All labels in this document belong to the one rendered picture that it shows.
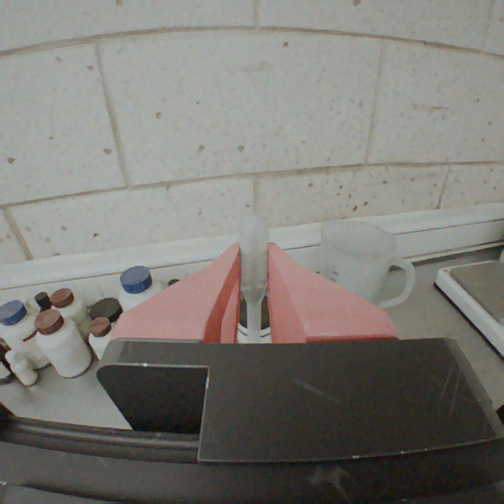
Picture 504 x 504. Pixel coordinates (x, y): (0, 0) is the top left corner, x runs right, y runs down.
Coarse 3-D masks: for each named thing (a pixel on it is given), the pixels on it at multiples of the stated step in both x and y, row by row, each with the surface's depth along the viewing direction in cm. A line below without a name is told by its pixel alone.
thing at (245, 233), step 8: (248, 216) 11; (240, 224) 11; (248, 224) 11; (240, 232) 11; (248, 232) 11; (240, 240) 11; (248, 240) 11; (240, 248) 12; (248, 248) 11; (240, 256) 12; (248, 256) 11; (240, 264) 12; (248, 264) 12; (248, 272) 12; (248, 280) 12; (248, 288) 13; (248, 296) 13
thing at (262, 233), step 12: (252, 216) 11; (264, 228) 11; (252, 240) 11; (264, 240) 11; (252, 252) 11; (264, 252) 12; (252, 264) 12; (264, 264) 12; (252, 276) 12; (264, 276) 12; (264, 288) 13
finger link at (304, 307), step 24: (288, 264) 9; (288, 288) 7; (312, 288) 7; (336, 288) 7; (288, 312) 7; (312, 312) 6; (336, 312) 6; (360, 312) 6; (384, 312) 6; (288, 336) 7; (312, 336) 5; (336, 336) 5; (360, 336) 5; (384, 336) 5
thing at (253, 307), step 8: (248, 304) 14; (256, 304) 13; (248, 312) 14; (256, 312) 14; (248, 320) 14; (256, 320) 14; (248, 328) 15; (256, 328) 14; (248, 336) 15; (256, 336) 15
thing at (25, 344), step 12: (12, 300) 40; (0, 312) 38; (12, 312) 38; (24, 312) 40; (36, 312) 42; (12, 324) 38; (24, 324) 39; (12, 336) 38; (24, 336) 39; (12, 348) 40; (24, 348) 40; (36, 348) 41; (36, 360) 42; (48, 360) 43
